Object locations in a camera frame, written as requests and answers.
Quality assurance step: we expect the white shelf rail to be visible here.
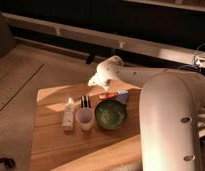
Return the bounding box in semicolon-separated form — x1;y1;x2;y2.
2;13;205;68

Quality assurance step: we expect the red orange pepper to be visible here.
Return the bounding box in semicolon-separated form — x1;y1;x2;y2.
99;94;117;100

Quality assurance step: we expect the green bowl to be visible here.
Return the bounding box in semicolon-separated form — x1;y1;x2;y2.
95;100;127;130

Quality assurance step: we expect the black chair wheel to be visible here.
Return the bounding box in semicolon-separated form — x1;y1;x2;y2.
0;158;16;169

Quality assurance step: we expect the white squeeze bottle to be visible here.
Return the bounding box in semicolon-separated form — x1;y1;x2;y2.
62;98;74;131

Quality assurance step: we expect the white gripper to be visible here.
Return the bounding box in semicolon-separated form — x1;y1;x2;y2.
88;73;110;90

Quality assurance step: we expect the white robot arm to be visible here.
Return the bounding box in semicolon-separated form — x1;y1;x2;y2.
88;56;205;171

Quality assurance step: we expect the black striped object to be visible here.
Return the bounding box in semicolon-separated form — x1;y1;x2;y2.
81;95;91;108

